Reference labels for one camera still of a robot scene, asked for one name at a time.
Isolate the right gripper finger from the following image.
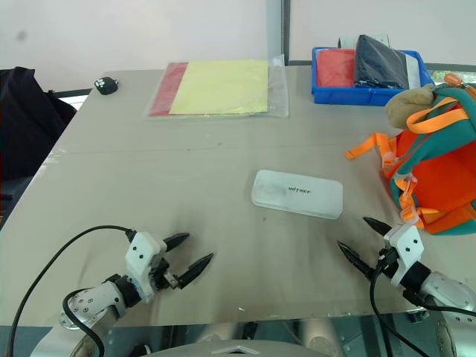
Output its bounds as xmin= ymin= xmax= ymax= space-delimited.
xmin=336 ymin=240 xmax=378 ymax=281
xmin=362 ymin=216 xmax=393 ymax=240

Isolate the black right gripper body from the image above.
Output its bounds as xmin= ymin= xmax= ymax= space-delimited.
xmin=376 ymin=237 xmax=402 ymax=278

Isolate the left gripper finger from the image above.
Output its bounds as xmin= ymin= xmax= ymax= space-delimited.
xmin=163 ymin=232 xmax=191 ymax=251
xmin=177 ymin=252 xmax=215 ymax=290

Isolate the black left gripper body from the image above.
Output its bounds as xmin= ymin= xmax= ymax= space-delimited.
xmin=149 ymin=256 xmax=184 ymax=293

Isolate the orange and teal backpack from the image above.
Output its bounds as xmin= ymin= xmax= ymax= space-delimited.
xmin=344 ymin=72 xmax=476 ymax=237

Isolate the white rectangular case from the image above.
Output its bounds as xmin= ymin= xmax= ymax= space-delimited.
xmin=251 ymin=169 xmax=344 ymax=219

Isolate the silver robot torso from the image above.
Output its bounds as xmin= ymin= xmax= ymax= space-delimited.
xmin=29 ymin=315 xmax=460 ymax=357

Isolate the blue plastic bin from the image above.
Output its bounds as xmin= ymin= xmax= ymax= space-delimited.
xmin=310 ymin=45 xmax=436 ymax=106

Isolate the red paper sheet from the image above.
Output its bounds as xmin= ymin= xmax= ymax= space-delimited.
xmin=149 ymin=61 xmax=189 ymax=118

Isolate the yellow paper sheet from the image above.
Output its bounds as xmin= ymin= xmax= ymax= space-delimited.
xmin=168 ymin=59 xmax=270 ymax=117

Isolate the dark navy fabric bag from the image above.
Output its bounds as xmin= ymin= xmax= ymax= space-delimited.
xmin=353 ymin=33 xmax=411 ymax=91

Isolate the red fabric bag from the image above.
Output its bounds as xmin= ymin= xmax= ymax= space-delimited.
xmin=316 ymin=48 xmax=356 ymax=89

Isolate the clear plastic sleeve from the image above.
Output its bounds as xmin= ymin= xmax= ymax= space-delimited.
xmin=144 ymin=54 xmax=291 ymax=120

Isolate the black paw print pouch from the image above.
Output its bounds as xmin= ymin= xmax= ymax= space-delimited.
xmin=93 ymin=76 xmax=121 ymax=97

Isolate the black cloth on chair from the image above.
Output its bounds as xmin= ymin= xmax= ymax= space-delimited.
xmin=0 ymin=66 xmax=78 ymax=204

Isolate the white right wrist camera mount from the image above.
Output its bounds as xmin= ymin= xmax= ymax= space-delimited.
xmin=382 ymin=223 xmax=426 ymax=289

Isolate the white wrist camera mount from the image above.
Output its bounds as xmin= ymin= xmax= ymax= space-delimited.
xmin=382 ymin=223 xmax=426 ymax=289
xmin=124 ymin=231 xmax=167 ymax=303

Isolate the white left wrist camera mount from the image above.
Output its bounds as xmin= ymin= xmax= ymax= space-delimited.
xmin=124 ymin=231 xmax=167 ymax=303

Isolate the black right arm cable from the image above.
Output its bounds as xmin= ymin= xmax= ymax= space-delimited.
xmin=369 ymin=256 xmax=423 ymax=357

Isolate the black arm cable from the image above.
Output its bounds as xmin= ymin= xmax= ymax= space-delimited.
xmin=7 ymin=225 xmax=135 ymax=357
xmin=369 ymin=256 xmax=423 ymax=357

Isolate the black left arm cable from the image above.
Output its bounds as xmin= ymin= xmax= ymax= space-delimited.
xmin=7 ymin=225 xmax=135 ymax=357

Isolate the grey window frame post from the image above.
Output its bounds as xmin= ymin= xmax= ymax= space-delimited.
xmin=268 ymin=0 xmax=291 ymax=68

